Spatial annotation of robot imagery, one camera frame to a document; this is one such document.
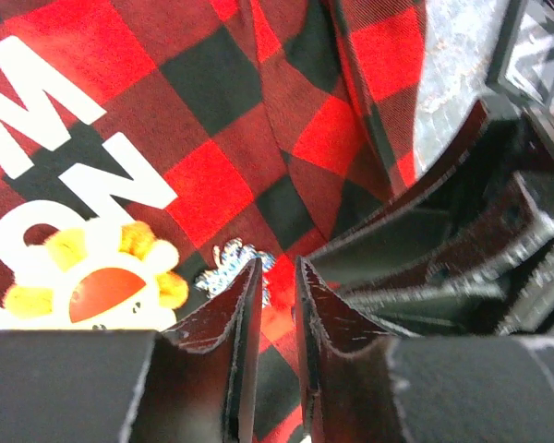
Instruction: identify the yellow plush flower brooch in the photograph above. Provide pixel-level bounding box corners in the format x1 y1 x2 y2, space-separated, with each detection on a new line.
3 219 188 330

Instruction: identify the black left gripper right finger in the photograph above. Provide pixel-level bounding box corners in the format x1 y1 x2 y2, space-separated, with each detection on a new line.
295 257 414 442

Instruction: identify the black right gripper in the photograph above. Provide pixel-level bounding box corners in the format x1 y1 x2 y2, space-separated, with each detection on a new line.
299 99 554 337

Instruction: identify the red black plaid shirt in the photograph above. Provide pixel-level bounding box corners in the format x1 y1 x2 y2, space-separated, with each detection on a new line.
0 1 427 442

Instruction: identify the black wire frame stand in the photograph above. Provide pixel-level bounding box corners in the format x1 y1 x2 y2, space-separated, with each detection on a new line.
484 0 554 158

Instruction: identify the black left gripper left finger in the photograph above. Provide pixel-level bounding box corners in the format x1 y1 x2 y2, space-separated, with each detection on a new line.
131 258 262 442

